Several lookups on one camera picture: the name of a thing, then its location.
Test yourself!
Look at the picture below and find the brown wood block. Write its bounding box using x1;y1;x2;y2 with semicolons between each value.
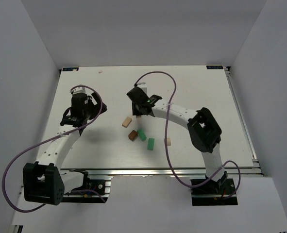
128;130;138;141

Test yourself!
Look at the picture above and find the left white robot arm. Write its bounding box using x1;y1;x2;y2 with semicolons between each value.
23;91;107;205

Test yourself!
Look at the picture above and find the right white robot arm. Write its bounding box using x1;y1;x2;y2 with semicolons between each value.
127;86;227;185

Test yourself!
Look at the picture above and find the green block upper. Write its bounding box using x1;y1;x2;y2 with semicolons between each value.
137;129;147;141

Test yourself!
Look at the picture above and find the green block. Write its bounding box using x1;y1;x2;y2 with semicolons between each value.
137;129;147;141
147;138;155;150

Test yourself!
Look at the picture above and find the green block lower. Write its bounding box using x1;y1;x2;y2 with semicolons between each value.
147;138;155;150

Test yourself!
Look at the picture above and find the left blue corner label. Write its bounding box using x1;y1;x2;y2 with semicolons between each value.
62;67;79;72

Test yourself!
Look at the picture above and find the blue corner label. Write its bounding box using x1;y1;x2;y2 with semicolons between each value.
206;65;223;69
62;67;79;72

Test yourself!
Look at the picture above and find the right blue corner label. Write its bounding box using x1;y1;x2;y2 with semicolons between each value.
206;65;223;69

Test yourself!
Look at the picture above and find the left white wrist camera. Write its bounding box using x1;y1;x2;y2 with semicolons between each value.
70;86;86;97

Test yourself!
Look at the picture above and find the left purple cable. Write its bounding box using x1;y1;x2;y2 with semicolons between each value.
1;84;106;212

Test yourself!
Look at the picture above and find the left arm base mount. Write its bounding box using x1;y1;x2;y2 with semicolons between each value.
61;169;111;203

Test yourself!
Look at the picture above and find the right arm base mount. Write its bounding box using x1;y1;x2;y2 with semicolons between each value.
191;179;238;206

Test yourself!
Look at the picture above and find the aluminium frame rail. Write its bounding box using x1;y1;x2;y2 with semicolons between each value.
223;67;263;176

